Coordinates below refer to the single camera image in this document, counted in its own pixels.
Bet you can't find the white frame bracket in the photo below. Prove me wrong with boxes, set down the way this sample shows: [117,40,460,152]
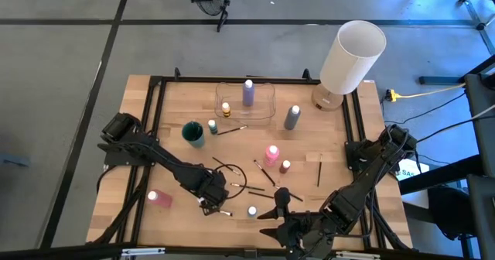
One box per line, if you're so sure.
[335,250,381,260]
[121,246,155,257]

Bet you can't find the grey wheeled stand base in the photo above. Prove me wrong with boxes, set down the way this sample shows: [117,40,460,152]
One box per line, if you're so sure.
[458,0,495,32]

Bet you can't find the yellow power strip cord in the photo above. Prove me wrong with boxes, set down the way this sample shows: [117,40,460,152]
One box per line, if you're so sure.
[388,82,467,103]

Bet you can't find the teal plastic cup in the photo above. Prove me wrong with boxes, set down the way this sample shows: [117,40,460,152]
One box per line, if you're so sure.
[181,120,206,149]

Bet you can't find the white shade table lamp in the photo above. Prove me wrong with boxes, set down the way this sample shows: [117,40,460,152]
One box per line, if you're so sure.
[311,19,387,112]

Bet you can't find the black floor cable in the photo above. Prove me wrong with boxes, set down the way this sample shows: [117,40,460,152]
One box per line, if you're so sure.
[384,92,467,126]

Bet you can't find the tall lavender paint bottle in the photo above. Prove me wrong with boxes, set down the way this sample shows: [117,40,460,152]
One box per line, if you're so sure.
[242,79,256,108]

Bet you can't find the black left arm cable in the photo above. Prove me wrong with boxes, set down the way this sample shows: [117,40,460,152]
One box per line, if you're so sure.
[213,162,248,200]

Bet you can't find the tall pink apple-label bottle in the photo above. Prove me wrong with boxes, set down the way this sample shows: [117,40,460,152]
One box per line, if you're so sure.
[265,145,280,167]

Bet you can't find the tall salmon pink paint bottle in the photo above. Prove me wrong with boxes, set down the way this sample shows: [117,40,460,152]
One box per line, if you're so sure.
[146,190,173,209]

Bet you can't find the black office chair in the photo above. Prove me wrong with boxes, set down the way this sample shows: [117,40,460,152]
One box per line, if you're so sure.
[401,185,476,241]

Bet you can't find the white printed box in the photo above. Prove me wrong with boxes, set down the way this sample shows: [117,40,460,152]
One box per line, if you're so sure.
[396,155,430,182]

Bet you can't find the tall grey paint bottle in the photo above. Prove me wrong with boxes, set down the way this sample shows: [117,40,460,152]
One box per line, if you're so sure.
[283,104,302,132]

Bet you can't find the clear plastic bin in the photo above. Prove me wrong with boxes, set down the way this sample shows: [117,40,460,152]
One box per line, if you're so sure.
[214,81,277,126]

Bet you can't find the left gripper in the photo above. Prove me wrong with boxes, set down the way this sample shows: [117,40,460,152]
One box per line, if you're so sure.
[193,169,230,217]

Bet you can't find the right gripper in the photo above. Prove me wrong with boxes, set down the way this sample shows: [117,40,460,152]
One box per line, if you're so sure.
[257,187,336,260]

